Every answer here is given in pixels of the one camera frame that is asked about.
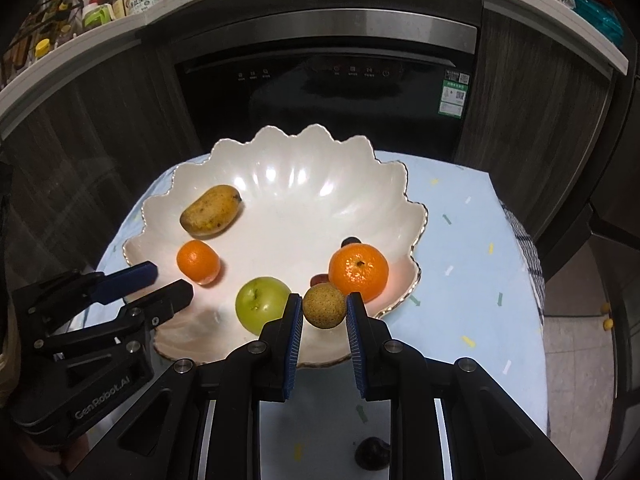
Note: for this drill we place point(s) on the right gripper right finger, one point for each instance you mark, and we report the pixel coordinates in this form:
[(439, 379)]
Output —
[(367, 337)]

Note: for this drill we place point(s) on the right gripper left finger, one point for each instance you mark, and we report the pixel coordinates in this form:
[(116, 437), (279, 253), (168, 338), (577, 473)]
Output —
[(278, 362)]

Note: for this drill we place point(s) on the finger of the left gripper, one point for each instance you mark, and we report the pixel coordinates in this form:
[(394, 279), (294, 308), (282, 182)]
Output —
[(155, 308), (57, 300)]

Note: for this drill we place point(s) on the small brown longan fruit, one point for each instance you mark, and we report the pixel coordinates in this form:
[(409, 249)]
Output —
[(324, 306)]

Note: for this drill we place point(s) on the red jujube date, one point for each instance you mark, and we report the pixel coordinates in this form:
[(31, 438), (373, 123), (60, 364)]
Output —
[(319, 279)]

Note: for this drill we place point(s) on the yellow mango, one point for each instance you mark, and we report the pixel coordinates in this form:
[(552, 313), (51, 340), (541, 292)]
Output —
[(212, 212)]

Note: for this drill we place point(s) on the small dark round fruit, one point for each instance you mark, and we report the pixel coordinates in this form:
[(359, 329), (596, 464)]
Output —
[(350, 241)]

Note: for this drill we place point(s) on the white kitchen countertop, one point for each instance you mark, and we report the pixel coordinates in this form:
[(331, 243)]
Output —
[(170, 21)]

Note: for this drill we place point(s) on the green apple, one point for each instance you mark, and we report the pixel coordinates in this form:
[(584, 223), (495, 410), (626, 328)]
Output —
[(259, 301)]

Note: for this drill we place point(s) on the small orange tangerine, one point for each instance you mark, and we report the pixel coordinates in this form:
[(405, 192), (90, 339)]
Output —
[(197, 261)]

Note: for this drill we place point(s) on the large orange tangerine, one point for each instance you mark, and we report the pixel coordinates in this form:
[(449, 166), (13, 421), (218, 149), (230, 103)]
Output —
[(359, 267)]

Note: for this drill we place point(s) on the dark purple plum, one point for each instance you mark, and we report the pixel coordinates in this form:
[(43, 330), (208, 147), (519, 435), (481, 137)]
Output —
[(373, 454)]

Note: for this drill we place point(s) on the light blue patterned tablecloth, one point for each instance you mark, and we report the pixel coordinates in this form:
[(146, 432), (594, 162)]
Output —
[(473, 298)]

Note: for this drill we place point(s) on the white scalloped ceramic bowl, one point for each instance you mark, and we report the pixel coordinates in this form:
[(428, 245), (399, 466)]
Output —
[(301, 196)]

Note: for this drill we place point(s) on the checkered cloth under tablecloth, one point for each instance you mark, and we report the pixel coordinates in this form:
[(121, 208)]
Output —
[(532, 265)]

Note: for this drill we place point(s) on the yellow cap bottle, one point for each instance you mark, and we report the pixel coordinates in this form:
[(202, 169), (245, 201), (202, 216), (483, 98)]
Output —
[(42, 48)]

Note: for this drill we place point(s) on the black built-in dishwasher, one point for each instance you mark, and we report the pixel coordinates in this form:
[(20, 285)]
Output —
[(357, 72)]

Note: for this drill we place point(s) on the green energy label sticker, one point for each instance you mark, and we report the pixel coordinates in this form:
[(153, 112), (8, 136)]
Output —
[(455, 88)]

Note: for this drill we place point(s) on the green lidded jar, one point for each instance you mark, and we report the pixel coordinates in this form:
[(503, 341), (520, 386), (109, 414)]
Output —
[(95, 15)]

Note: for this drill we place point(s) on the teal snack bag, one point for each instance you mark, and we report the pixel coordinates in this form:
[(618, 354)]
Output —
[(601, 18)]

